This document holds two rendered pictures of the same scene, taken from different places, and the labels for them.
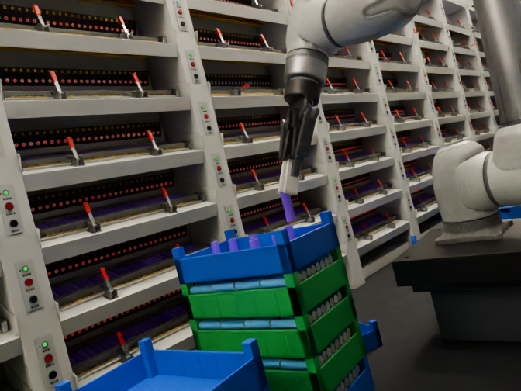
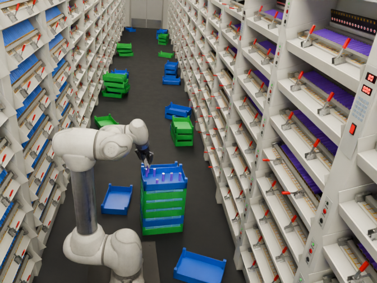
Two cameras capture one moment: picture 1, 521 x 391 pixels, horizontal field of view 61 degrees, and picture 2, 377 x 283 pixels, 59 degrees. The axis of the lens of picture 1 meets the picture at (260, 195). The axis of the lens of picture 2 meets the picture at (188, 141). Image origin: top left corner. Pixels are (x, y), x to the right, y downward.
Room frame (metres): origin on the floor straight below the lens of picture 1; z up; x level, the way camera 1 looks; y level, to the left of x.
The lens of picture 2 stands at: (2.29, -1.40, 1.76)
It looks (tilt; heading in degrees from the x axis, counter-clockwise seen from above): 28 degrees down; 128
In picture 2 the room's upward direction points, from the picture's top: 5 degrees clockwise
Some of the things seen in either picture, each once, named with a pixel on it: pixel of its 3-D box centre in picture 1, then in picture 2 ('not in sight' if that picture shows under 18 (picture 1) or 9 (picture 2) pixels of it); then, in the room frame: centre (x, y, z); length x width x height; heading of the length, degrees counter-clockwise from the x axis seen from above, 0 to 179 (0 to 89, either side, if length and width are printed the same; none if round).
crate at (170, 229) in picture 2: not in sight; (161, 220); (0.97, 0.04, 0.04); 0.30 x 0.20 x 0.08; 53
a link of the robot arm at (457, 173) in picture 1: (464, 179); (124, 249); (1.30, -0.59, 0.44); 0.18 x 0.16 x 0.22; 37
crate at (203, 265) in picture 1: (254, 247); (163, 177); (0.97, 0.04, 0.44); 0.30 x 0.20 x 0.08; 53
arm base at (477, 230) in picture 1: (474, 223); (127, 272); (1.33, -0.60, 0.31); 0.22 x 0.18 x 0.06; 140
